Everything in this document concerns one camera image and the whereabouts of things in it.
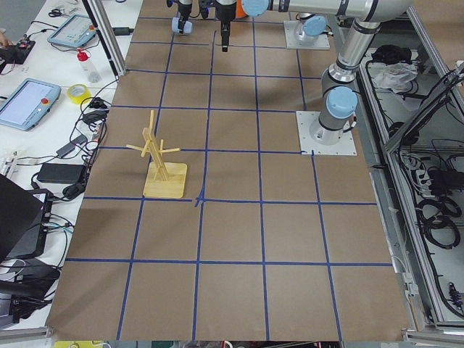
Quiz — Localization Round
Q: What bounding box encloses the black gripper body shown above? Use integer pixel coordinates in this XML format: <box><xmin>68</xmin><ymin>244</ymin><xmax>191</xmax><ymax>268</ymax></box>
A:
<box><xmin>216</xmin><ymin>0</ymin><xmax>237</xmax><ymax>22</ymax></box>
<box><xmin>166</xmin><ymin>0</ymin><xmax>210</xmax><ymax>18</ymax></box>

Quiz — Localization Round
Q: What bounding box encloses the orange can with silver lid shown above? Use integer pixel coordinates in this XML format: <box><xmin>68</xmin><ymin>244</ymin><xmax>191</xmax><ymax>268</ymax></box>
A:
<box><xmin>236</xmin><ymin>0</ymin><xmax>247</xmax><ymax>19</ymax></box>

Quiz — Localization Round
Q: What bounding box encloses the black laptop computer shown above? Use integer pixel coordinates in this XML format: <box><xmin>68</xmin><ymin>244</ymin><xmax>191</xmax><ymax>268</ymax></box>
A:
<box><xmin>1</xmin><ymin>176</ymin><xmax>52</xmax><ymax>261</ymax></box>

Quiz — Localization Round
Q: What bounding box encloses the red capped squeeze bottle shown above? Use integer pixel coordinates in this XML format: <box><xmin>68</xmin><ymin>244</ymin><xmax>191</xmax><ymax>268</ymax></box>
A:
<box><xmin>77</xmin><ymin>49</ymin><xmax>101</xmax><ymax>83</ymax></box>

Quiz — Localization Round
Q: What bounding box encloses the yellow tape roll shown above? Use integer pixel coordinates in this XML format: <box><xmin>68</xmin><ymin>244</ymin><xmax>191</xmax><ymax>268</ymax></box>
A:
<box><xmin>67</xmin><ymin>83</ymin><xmax>92</xmax><ymax>104</ymax></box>

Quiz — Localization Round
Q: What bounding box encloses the near teach pendant tablet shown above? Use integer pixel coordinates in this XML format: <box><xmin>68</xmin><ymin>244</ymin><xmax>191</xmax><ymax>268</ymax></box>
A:
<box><xmin>1</xmin><ymin>78</ymin><xmax>62</xmax><ymax>131</ymax></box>

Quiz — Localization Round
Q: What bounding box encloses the aluminium frame post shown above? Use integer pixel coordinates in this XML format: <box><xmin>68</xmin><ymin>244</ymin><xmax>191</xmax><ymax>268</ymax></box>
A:
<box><xmin>82</xmin><ymin>0</ymin><xmax>126</xmax><ymax>78</ymax></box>

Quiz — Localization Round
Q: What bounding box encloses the black power adapter brick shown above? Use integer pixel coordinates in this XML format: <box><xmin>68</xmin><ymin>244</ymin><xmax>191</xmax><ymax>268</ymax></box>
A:
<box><xmin>37</xmin><ymin>163</ymin><xmax>86</xmax><ymax>184</ymax></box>

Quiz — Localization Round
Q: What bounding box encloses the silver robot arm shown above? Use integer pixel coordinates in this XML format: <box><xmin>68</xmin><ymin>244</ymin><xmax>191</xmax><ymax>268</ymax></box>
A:
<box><xmin>241</xmin><ymin>0</ymin><xmax>413</xmax><ymax>146</ymax></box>
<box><xmin>166</xmin><ymin>1</ymin><xmax>326</xmax><ymax>38</ymax></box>

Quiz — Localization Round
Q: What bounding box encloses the crumpled white cloth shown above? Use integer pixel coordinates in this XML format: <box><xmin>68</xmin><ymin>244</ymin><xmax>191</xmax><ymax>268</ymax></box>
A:
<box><xmin>373</xmin><ymin>62</ymin><xmax>418</xmax><ymax>94</ymax></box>

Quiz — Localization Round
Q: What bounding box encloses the far teach pendant tablet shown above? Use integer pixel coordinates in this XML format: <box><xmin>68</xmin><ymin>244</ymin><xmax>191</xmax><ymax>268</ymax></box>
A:
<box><xmin>47</xmin><ymin>14</ymin><xmax>96</xmax><ymax>49</ymax></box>

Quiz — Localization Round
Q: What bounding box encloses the light blue plastic cup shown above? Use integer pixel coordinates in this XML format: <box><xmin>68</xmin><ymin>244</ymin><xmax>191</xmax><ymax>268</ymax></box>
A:
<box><xmin>171</xmin><ymin>17</ymin><xmax>193</xmax><ymax>35</ymax></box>

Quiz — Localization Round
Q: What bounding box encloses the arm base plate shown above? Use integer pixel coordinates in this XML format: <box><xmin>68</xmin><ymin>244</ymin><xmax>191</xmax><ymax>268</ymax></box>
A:
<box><xmin>283</xmin><ymin>20</ymin><xmax>330</xmax><ymax>50</ymax></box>
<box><xmin>296</xmin><ymin>111</ymin><xmax>357</xmax><ymax>156</ymax></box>

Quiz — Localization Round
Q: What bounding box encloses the wooden cup rack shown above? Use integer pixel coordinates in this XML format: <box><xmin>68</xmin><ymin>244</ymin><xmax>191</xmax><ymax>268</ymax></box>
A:
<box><xmin>126</xmin><ymin>110</ymin><xmax>188</xmax><ymax>199</ymax></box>

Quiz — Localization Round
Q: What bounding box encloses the teach pendant tablet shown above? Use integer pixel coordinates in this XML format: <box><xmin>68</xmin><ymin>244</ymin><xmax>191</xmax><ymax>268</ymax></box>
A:
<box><xmin>1</xmin><ymin>78</ymin><xmax>62</xmax><ymax>131</ymax></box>
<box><xmin>47</xmin><ymin>14</ymin><xmax>96</xmax><ymax>49</ymax></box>

